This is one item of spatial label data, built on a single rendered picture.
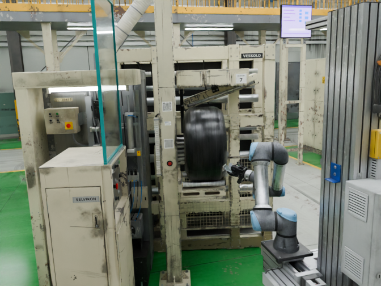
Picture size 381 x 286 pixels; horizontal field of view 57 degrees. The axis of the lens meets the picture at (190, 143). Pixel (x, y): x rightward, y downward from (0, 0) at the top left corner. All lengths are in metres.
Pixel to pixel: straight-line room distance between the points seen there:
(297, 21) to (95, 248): 5.46
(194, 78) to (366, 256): 1.86
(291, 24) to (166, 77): 4.23
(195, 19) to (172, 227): 6.10
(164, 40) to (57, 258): 1.64
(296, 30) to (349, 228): 5.17
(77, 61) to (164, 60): 9.18
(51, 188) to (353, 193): 1.57
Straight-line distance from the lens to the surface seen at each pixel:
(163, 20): 2.72
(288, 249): 2.17
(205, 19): 8.42
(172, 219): 2.93
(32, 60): 11.90
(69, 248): 2.22
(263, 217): 2.11
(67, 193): 2.09
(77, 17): 8.03
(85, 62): 11.77
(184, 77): 2.95
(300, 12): 6.75
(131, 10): 3.04
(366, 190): 1.71
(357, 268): 1.87
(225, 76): 2.97
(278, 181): 2.39
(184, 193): 2.83
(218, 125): 2.58
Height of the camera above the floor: 1.74
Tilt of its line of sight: 11 degrees down
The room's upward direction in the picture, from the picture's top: 2 degrees counter-clockwise
